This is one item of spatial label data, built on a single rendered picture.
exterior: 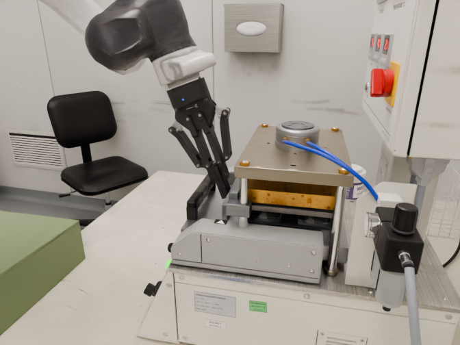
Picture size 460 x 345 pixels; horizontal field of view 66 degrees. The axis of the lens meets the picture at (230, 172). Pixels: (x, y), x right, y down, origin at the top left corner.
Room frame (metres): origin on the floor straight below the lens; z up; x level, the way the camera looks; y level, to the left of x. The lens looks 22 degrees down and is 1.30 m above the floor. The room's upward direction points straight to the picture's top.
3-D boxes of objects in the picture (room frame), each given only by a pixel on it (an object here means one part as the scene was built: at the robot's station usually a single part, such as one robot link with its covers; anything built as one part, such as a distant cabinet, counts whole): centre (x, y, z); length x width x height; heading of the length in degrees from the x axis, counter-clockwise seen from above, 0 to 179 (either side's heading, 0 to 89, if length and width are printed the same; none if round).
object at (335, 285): (0.63, -0.16, 0.93); 0.46 x 0.35 x 0.01; 78
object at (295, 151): (0.61, -0.15, 1.08); 0.31 x 0.24 x 0.13; 168
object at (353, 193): (1.08, -0.40, 0.83); 0.09 x 0.09 x 0.15
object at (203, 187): (0.67, 0.06, 0.99); 0.15 x 0.02 x 0.04; 168
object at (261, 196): (0.63, -0.12, 1.07); 0.22 x 0.17 x 0.10; 168
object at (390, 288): (0.39, -0.20, 1.05); 0.15 x 0.05 x 0.15; 168
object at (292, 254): (0.51, -0.02, 0.97); 0.26 x 0.05 x 0.07; 78
